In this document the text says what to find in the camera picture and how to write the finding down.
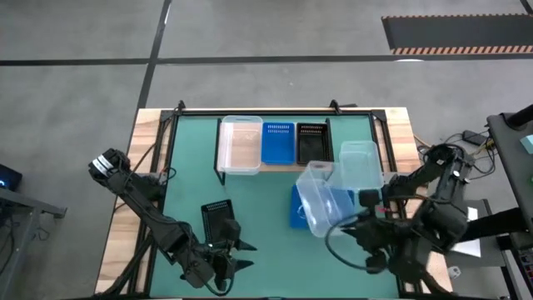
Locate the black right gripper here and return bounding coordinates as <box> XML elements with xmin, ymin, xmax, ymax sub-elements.
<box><xmin>341</xmin><ymin>212</ymin><xmax>403</xmax><ymax>262</ymax></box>

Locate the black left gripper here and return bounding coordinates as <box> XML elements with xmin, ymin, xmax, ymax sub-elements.
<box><xmin>195</xmin><ymin>240</ymin><xmax>257</xmax><ymax>288</ymax></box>

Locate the black slotted plastic basket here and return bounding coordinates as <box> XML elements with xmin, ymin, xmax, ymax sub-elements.
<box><xmin>295</xmin><ymin>122</ymin><xmax>336</xmax><ymax>166</ymax></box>
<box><xmin>201</xmin><ymin>198</ymin><xmax>237</xmax><ymax>246</ymax></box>

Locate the blue slotted plastic basket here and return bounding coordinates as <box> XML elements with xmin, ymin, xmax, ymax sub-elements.
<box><xmin>289</xmin><ymin>184</ymin><xmax>357</xmax><ymax>230</ymax></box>
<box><xmin>261</xmin><ymin>121</ymin><xmax>296</xmax><ymax>166</ymax></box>

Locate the green table mat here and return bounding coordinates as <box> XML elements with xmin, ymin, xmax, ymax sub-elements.
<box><xmin>148</xmin><ymin>112</ymin><xmax>401</xmax><ymax>299</ymax></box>

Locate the white paper sheet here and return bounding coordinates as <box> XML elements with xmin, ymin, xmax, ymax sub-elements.
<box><xmin>451</xmin><ymin>206</ymin><xmax>483</xmax><ymax>258</ymax></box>

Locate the black power adapter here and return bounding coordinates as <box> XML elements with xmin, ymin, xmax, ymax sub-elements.
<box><xmin>461</xmin><ymin>129</ymin><xmax>485</xmax><ymax>146</ymax></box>

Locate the black equipment cart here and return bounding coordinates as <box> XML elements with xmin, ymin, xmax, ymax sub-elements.
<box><xmin>486</xmin><ymin>103</ymin><xmax>533</xmax><ymax>251</ymax></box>

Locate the teal box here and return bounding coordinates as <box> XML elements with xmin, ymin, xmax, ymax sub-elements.
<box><xmin>519</xmin><ymin>133</ymin><xmax>533</xmax><ymax>156</ymax></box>

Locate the black orange-edged floor mat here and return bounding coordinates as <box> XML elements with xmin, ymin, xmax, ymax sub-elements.
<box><xmin>381</xmin><ymin>13</ymin><xmax>533</xmax><ymax>56</ymax></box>

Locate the grey metal stand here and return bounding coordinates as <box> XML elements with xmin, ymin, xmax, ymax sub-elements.
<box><xmin>0</xmin><ymin>185</ymin><xmax>68</xmax><ymax>293</ymax></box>

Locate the black device with blue light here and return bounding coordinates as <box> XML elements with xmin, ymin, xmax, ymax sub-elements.
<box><xmin>0</xmin><ymin>163</ymin><xmax>24</xmax><ymax>193</ymax></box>

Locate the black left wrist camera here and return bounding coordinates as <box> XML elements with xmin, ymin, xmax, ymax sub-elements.
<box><xmin>223</xmin><ymin>217</ymin><xmax>242</xmax><ymax>243</ymax></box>

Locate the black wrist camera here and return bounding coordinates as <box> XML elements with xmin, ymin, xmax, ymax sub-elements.
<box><xmin>223</xmin><ymin>217</ymin><xmax>242</xmax><ymax>243</ymax></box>
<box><xmin>358</xmin><ymin>189</ymin><xmax>383</xmax><ymax>209</ymax></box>

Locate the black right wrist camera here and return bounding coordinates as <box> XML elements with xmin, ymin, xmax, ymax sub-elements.
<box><xmin>358</xmin><ymin>189</ymin><xmax>383</xmax><ymax>209</ymax></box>

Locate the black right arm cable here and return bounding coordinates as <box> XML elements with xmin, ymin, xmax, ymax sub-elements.
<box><xmin>323</xmin><ymin>214</ymin><xmax>378</xmax><ymax>273</ymax></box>

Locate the black rig frame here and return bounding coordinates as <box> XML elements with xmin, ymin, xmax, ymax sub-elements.
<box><xmin>94</xmin><ymin>98</ymin><xmax>455</xmax><ymax>300</ymax></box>

